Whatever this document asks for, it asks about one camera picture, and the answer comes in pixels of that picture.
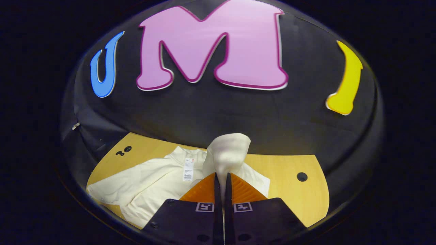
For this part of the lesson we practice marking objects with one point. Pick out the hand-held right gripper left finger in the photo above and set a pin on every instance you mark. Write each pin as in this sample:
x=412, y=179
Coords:
x=218, y=211

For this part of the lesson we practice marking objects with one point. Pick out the white backdrop clip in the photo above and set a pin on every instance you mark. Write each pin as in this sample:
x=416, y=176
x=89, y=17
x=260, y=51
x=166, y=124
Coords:
x=75, y=126

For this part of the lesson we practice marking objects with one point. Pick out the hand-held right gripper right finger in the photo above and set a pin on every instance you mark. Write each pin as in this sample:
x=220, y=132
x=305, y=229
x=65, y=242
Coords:
x=228, y=211

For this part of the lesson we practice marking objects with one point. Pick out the white long-sleeved garment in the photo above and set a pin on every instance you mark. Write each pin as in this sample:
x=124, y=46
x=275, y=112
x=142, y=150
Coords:
x=153, y=183

